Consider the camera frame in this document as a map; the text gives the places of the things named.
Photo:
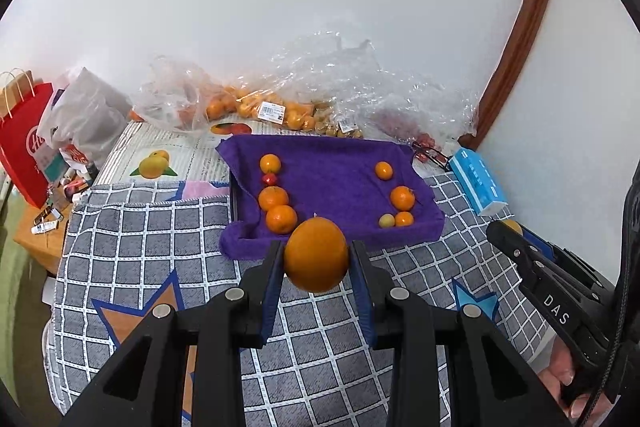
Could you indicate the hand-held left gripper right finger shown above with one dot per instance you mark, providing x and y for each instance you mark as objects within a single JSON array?
[{"x": 364, "y": 307}]

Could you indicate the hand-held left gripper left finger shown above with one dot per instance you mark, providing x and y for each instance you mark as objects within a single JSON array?
[{"x": 274, "y": 297}]

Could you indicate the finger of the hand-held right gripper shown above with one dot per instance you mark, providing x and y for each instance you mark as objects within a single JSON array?
[
  {"x": 540, "y": 246},
  {"x": 510, "y": 247}
]

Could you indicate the small yellow round fruit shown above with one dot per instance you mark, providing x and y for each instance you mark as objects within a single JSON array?
[
  {"x": 514, "y": 227},
  {"x": 386, "y": 221}
]

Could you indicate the small mandarin orange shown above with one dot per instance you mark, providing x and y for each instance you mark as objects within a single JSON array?
[
  {"x": 273, "y": 198},
  {"x": 316, "y": 254},
  {"x": 383, "y": 170},
  {"x": 281, "y": 219},
  {"x": 270, "y": 163},
  {"x": 404, "y": 219}
]

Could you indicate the orange persimmon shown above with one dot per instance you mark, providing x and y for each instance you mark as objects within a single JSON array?
[{"x": 402, "y": 198}]

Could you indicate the red cherry tomato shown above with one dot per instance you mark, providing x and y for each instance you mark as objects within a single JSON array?
[{"x": 270, "y": 179}]

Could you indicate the person's right hand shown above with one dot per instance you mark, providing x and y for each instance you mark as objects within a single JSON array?
[{"x": 552, "y": 372}]

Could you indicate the blue tissue pack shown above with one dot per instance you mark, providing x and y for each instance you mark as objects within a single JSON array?
[{"x": 475, "y": 179}]

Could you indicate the purple towel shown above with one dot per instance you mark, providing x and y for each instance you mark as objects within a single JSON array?
[{"x": 330, "y": 187}]

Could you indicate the grey checkered star blanket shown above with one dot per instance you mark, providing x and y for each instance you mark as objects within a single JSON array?
[{"x": 150, "y": 237}]

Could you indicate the fruit printed sheet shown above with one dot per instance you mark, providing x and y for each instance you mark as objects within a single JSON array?
[{"x": 195, "y": 157}]

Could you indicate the clear bag of cherry tomatoes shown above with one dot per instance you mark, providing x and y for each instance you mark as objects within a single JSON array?
[{"x": 400, "y": 122}]

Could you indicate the clear bag of yellow fruit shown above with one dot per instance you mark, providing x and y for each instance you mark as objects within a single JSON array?
[{"x": 330, "y": 124}]

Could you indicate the clear labelled bag of oranges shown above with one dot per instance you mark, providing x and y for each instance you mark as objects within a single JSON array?
[{"x": 295, "y": 114}]

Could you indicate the cloudy plastic bag of oranges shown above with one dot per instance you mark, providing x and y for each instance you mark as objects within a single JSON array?
[{"x": 170, "y": 102}]

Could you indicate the crumpled clear plastic wrap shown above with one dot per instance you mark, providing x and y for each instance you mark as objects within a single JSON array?
[{"x": 350, "y": 72}]

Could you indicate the white tube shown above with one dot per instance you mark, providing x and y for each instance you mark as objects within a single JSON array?
[{"x": 45, "y": 227}]

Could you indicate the wooden side table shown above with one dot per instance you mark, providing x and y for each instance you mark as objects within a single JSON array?
[{"x": 35, "y": 247}]

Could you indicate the white plastic bag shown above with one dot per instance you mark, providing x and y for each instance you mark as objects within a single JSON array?
[{"x": 85, "y": 117}]

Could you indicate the red paper bag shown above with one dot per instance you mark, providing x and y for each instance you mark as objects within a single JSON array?
[{"x": 25, "y": 157}]

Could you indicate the brown wooden door frame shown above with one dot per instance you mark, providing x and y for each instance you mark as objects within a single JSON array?
[{"x": 530, "y": 32}]

